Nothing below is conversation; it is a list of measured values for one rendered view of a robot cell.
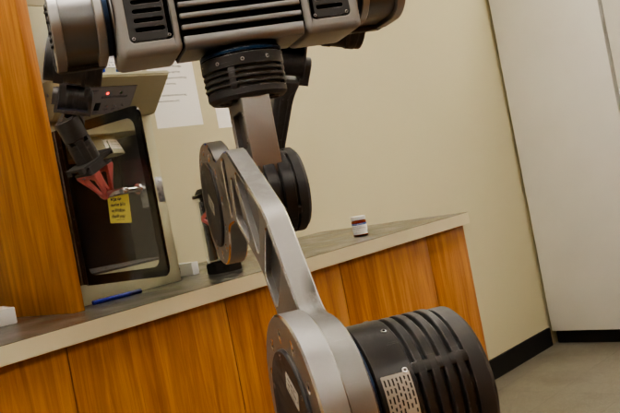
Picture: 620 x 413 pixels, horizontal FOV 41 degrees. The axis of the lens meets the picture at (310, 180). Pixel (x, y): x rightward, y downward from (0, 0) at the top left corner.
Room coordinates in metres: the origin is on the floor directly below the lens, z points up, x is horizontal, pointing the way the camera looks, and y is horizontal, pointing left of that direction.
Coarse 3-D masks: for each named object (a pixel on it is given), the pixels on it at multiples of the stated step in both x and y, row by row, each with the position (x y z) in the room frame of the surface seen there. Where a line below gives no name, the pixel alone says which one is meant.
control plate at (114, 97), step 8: (96, 88) 2.11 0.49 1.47; (104, 88) 2.13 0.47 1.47; (112, 88) 2.15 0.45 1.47; (120, 88) 2.17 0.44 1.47; (128, 88) 2.19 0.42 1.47; (96, 96) 2.13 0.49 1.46; (104, 96) 2.15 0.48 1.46; (112, 96) 2.17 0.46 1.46; (120, 96) 2.19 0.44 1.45; (128, 96) 2.21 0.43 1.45; (104, 104) 2.17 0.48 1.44; (112, 104) 2.19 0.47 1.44; (128, 104) 2.23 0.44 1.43; (96, 112) 2.17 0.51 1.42; (104, 112) 2.19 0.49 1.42
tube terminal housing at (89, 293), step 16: (32, 16) 2.11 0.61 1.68; (32, 32) 2.10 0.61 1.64; (48, 80) 2.12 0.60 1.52; (144, 128) 2.32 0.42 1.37; (160, 176) 2.33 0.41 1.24; (160, 208) 2.32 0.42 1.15; (176, 256) 2.34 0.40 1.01; (176, 272) 2.33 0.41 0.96; (96, 288) 2.14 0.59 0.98; (112, 288) 2.17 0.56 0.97; (128, 288) 2.21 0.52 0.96; (144, 288) 2.24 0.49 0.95
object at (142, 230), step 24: (96, 120) 2.00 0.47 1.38; (120, 120) 1.95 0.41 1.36; (96, 144) 2.01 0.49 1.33; (120, 144) 1.96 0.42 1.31; (144, 144) 1.91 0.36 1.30; (120, 168) 1.97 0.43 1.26; (144, 168) 1.92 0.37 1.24; (72, 192) 2.08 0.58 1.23; (144, 192) 1.93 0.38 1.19; (96, 216) 2.04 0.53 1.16; (144, 216) 1.94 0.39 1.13; (96, 240) 2.05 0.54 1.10; (120, 240) 2.00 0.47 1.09; (144, 240) 1.95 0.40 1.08; (96, 264) 2.06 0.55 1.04; (120, 264) 2.01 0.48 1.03; (144, 264) 1.96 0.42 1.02; (168, 264) 1.92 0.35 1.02
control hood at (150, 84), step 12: (108, 72) 2.12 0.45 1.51; (120, 72) 2.15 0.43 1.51; (132, 72) 2.17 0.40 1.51; (144, 72) 2.20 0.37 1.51; (156, 72) 2.23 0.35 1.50; (168, 72) 2.26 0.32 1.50; (48, 84) 2.08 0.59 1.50; (108, 84) 2.13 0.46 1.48; (120, 84) 2.16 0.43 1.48; (132, 84) 2.19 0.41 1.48; (144, 84) 2.22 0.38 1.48; (156, 84) 2.25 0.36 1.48; (48, 96) 2.08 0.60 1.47; (144, 96) 2.25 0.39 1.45; (156, 96) 2.28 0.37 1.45; (48, 108) 2.09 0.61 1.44; (144, 108) 2.28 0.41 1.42; (156, 108) 2.31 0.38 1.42
